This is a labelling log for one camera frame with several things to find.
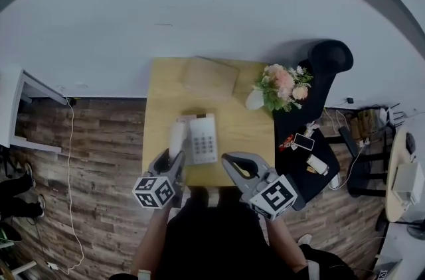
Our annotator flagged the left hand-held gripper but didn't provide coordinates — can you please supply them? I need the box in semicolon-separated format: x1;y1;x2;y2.
131;149;186;210

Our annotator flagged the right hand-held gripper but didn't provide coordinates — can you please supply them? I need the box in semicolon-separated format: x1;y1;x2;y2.
221;151;298;222

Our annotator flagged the person's left forearm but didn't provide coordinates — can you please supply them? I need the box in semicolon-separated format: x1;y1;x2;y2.
130;205;174;278

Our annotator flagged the person's right forearm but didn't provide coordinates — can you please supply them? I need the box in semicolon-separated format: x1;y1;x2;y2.
264;214;308;275

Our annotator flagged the white telephone base with keypad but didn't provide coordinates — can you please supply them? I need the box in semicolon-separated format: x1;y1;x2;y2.
175;113;219;167

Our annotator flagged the red snack packet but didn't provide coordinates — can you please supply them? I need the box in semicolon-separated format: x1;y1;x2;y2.
278;134;298;153

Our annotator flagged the smartphone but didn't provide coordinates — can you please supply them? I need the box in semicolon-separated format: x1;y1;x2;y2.
293;132;315;151

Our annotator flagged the white vase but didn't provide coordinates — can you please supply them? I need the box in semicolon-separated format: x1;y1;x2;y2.
244;89;266;111

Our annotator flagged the white cylindrical bottle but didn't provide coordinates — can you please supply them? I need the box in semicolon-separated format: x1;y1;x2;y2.
305;154;329;176

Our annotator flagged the person's black shirt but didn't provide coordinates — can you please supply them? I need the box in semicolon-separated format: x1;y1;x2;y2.
155;187;273;280

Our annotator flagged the small white device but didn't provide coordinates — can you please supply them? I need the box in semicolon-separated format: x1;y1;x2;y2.
327;172;341;190

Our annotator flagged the pink flower bouquet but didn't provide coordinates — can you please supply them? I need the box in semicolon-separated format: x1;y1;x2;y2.
252;63;313;113

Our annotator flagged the flat cardboard box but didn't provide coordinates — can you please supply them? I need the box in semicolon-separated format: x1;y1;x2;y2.
181;55;240;101

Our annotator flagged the black mesh office chair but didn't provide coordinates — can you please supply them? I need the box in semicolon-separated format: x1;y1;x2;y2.
272;38;389;203

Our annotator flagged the round beige table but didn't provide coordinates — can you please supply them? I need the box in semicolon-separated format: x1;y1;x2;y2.
384;124;425;223

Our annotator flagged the white router with antennas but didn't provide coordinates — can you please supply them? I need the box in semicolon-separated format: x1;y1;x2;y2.
378;102;406;127

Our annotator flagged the white box device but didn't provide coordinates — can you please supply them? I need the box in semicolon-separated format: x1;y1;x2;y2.
391;161;424;205

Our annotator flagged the white desk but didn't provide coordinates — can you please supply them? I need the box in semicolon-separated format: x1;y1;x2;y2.
0;68;69;155

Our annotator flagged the black computer mouse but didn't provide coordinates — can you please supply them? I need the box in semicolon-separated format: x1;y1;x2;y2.
405;131;416;155

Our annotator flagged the white floor cable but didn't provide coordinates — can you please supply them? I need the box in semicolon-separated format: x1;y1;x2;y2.
46;96;84;275

